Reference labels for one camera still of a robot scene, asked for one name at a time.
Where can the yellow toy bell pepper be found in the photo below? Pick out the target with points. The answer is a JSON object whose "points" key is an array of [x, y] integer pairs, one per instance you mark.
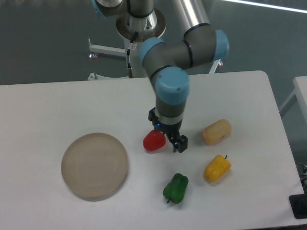
{"points": [[216, 168]]}

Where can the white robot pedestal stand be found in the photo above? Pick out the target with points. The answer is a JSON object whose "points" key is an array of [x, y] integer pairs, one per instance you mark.
{"points": [[134, 32]]}

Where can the beige toy bread loaf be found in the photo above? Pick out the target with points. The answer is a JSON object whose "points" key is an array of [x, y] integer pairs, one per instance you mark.
{"points": [[216, 131]]}

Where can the black device at edge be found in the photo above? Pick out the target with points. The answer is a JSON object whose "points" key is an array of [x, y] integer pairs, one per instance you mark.
{"points": [[299, 205]]}

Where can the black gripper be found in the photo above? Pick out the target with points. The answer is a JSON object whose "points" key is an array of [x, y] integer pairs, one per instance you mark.
{"points": [[169, 126]]}

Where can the red toy bell pepper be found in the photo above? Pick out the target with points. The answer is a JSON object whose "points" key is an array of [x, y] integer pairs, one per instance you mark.
{"points": [[154, 140]]}

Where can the beige round plate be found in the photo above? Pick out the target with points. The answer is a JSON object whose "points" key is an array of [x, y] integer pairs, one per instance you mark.
{"points": [[94, 166]]}

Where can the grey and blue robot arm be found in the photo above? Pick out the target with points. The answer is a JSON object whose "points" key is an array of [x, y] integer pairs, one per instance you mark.
{"points": [[166, 65]]}

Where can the white side table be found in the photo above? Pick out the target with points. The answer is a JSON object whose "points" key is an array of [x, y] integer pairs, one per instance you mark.
{"points": [[298, 94]]}

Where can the green toy bell pepper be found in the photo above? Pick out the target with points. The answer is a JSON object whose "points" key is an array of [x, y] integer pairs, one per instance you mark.
{"points": [[175, 190]]}

